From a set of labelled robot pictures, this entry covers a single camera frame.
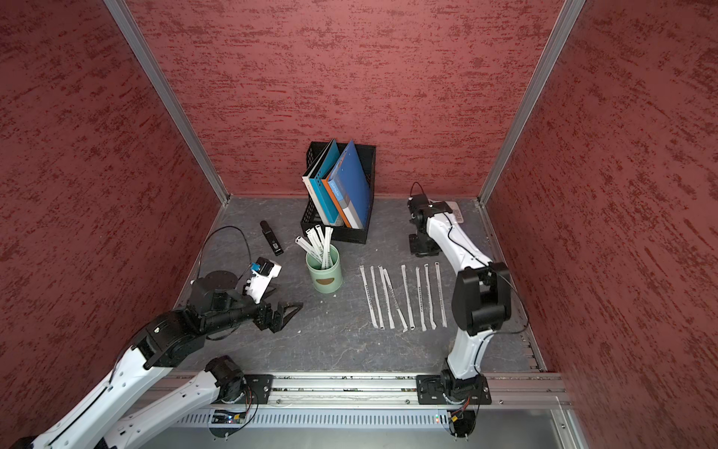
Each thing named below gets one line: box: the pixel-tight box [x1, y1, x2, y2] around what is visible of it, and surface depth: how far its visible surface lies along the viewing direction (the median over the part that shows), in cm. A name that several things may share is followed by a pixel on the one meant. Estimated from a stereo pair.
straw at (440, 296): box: [433, 261, 448, 329], surface depth 94 cm
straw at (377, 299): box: [370, 265, 385, 330], surface depth 92 cm
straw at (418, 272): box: [415, 266, 428, 333], surface depth 94 cm
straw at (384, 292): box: [377, 264, 396, 330], surface depth 93 cm
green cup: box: [305, 244, 344, 294], surface depth 89 cm
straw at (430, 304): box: [423, 262, 437, 331], surface depth 93 cm
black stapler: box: [259, 219, 285, 257], surface depth 107 cm
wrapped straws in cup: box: [294, 224, 334, 269], surface depth 87 cm
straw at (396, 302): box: [383, 267, 409, 334], surface depth 91 cm
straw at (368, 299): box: [359, 264, 379, 329], surface depth 94 cm
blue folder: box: [328, 139, 371, 230], surface depth 96 cm
